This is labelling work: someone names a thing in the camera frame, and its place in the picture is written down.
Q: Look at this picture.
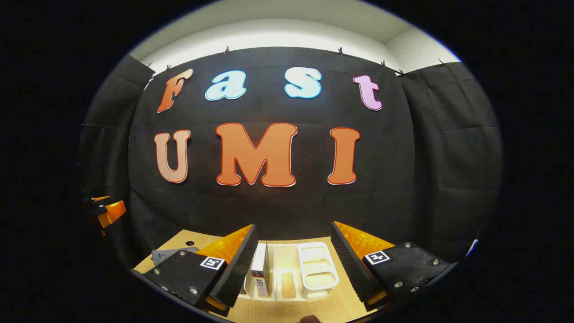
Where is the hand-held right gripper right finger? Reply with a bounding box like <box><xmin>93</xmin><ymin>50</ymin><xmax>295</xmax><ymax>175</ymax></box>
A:
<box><xmin>330</xmin><ymin>221</ymin><xmax>452</xmax><ymax>312</ymax></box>

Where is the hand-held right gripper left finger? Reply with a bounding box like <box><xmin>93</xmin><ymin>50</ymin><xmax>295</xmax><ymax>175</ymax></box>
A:
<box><xmin>143</xmin><ymin>224</ymin><xmax>259</xmax><ymax>317</ymax></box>

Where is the grey cover book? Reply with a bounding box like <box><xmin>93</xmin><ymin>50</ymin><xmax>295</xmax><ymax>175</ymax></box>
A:
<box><xmin>250</xmin><ymin>242</ymin><xmax>271</xmax><ymax>298</ymax></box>

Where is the white plastic bookshelf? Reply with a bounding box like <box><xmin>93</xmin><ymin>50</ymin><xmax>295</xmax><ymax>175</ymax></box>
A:
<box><xmin>240</xmin><ymin>241</ymin><xmax>340</xmax><ymax>301</ymax></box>

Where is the grey black schoolbag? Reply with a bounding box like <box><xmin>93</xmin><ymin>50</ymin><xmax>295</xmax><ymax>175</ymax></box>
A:
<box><xmin>151</xmin><ymin>246</ymin><xmax>199</xmax><ymax>266</ymax></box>

